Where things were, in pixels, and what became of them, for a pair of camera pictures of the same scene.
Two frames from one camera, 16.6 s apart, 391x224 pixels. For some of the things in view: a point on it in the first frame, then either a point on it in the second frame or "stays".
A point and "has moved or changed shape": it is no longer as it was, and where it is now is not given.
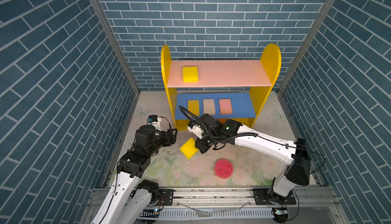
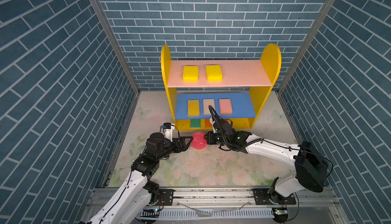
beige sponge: x=208 y=106 stays
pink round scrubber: x=223 y=168 has moved or changed shape
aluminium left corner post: x=104 y=18 stays
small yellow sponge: x=190 y=74 stays
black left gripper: x=172 y=138 → x=183 y=147
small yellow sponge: x=188 y=148 → x=213 y=73
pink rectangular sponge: x=225 y=106 stays
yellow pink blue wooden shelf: x=229 y=89 stays
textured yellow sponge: x=193 y=106 stays
